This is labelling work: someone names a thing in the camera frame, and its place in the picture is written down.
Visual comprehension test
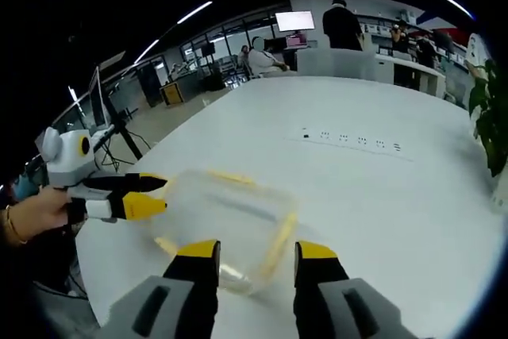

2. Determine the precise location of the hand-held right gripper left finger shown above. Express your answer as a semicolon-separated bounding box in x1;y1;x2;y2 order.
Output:
97;240;221;339

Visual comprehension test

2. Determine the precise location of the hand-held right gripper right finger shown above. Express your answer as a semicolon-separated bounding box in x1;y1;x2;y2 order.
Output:
293;240;416;339

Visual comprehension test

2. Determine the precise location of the clear plastic bag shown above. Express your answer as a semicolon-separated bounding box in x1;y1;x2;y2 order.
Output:
149;169;299;297

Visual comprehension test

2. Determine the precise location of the person's left hand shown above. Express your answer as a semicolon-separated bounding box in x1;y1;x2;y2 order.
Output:
15;186;77;241

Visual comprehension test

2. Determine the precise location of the black tripod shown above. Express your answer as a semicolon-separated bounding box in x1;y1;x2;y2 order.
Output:
101;92;144;162

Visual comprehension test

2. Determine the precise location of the silver desktop monitor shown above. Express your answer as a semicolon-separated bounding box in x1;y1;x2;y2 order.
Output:
87;65;112;130

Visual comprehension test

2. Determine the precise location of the dark cloth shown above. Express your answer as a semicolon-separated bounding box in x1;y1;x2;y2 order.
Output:
37;228;87;293

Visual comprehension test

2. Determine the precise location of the yellow cabinet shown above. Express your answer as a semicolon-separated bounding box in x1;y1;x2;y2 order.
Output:
160;81;186;107

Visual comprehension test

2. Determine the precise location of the built-in power socket panel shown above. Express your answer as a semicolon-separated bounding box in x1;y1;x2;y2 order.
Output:
283;126;415;163

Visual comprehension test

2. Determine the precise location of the pink computer screen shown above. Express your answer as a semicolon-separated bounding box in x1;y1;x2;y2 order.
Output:
285;33;309;48

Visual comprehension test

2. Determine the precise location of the bright white display screen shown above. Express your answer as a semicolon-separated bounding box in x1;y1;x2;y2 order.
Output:
275;10;317;33

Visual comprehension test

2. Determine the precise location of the white counter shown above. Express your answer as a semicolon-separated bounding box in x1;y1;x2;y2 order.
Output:
375;55;446;98

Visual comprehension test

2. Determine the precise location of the green potted plant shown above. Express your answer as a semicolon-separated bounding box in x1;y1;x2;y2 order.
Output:
468;59;508;178

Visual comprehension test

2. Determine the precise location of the gold bracelet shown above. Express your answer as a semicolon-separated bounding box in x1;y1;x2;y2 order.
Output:
4;203;27;245

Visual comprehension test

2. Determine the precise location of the wall shelf with bins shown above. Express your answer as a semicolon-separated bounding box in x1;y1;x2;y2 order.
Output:
356;9;398;38

